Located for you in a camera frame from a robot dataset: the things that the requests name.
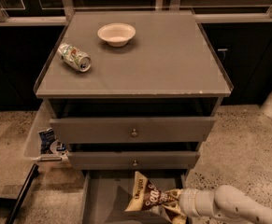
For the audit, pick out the green soda can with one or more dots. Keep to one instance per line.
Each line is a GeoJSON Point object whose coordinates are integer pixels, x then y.
{"type": "Point", "coordinates": [74, 57]}

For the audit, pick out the bottom grey drawer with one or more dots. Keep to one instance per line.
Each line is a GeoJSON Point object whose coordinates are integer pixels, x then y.
{"type": "Point", "coordinates": [107, 194]}

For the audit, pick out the brown chip bag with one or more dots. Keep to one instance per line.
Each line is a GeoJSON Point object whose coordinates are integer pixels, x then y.
{"type": "Point", "coordinates": [147, 197]}

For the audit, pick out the blue snack package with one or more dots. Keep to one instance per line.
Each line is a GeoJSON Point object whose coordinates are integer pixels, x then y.
{"type": "Point", "coordinates": [47, 137]}

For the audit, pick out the clear plastic bin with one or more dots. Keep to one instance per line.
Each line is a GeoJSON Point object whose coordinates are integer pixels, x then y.
{"type": "Point", "coordinates": [32, 147]}

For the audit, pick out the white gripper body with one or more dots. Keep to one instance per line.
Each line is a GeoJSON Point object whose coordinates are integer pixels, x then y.
{"type": "Point", "coordinates": [188, 202]}

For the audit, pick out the grey drawer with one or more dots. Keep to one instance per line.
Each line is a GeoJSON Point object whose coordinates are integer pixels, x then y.
{"type": "Point", "coordinates": [138, 160]}
{"type": "Point", "coordinates": [107, 194]}
{"type": "Point", "coordinates": [132, 130]}

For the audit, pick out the black floor rail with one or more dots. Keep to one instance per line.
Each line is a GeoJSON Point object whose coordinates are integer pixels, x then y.
{"type": "Point", "coordinates": [33, 173]}

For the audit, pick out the top grey drawer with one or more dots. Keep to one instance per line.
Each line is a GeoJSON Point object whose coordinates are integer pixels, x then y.
{"type": "Point", "coordinates": [132, 130]}

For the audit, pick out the white paper bowl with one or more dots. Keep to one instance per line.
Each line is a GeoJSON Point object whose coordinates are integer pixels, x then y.
{"type": "Point", "coordinates": [116, 34]}

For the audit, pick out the middle grey drawer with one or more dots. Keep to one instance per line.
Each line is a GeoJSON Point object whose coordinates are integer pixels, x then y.
{"type": "Point", "coordinates": [138, 160]}

